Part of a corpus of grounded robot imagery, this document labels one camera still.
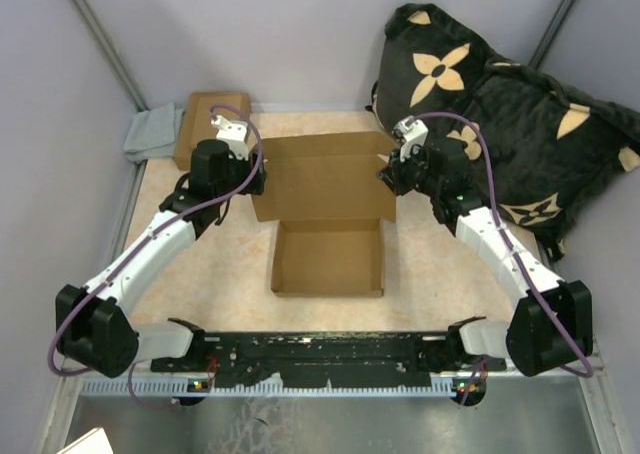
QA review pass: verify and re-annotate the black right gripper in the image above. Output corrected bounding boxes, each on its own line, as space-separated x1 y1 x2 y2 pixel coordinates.
376 143 441 198

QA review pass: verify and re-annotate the aluminium corner post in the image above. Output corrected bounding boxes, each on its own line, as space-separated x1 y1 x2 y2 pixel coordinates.
528 0 578 69
68 0 149 112

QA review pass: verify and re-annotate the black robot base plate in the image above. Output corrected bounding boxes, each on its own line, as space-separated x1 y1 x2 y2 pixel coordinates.
151 321 482 387

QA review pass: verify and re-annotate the white paper sheet corner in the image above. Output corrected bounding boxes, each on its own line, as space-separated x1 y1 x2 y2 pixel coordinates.
57 427 114 454

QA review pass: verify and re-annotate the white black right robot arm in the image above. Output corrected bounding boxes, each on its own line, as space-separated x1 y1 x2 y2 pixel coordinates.
378 140 593 377

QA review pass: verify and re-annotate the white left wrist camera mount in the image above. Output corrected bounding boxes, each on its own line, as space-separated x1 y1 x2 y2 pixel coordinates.
211 114 250 160

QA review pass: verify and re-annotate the brown cardboard box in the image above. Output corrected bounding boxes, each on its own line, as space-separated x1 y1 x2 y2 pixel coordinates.
252 131 396 298

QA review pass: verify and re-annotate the white slotted cable duct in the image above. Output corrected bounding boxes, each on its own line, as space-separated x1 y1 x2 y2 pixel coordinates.
79 373 468 399

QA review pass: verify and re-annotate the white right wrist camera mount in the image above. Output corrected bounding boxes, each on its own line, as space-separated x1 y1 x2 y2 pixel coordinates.
391 116 429 162

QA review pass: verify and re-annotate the large folded cardboard box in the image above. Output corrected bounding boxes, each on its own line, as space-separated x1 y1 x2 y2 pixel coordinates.
173 92 252 171

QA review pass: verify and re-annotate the black floral plush pillow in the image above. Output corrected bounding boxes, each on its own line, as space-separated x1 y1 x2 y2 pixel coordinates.
371 3 639 260

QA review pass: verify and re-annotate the right aluminium corner post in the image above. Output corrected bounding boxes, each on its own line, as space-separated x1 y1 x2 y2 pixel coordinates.
528 0 578 69

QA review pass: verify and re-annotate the grey folded cloth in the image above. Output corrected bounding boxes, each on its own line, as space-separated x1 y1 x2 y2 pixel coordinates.
123 102 184 163

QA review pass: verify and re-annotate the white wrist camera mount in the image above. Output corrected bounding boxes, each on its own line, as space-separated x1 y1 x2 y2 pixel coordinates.
391 116 429 162
211 114 250 160

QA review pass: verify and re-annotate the left aluminium corner post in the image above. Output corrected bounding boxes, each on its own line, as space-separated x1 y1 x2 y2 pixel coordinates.
68 0 149 112

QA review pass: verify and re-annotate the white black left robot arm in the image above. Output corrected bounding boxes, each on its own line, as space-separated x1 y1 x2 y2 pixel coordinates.
47 140 266 378

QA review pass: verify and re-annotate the aluminium frame rail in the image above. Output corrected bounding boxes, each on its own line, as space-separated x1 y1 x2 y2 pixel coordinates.
62 336 606 375

